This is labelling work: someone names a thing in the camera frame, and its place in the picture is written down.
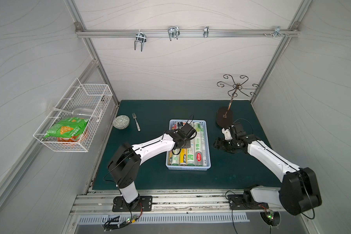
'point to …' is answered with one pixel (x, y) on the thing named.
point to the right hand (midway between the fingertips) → (218, 145)
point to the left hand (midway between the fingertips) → (186, 143)
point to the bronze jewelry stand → (224, 115)
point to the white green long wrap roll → (204, 146)
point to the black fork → (134, 117)
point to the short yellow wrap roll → (183, 157)
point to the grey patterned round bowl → (121, 122)
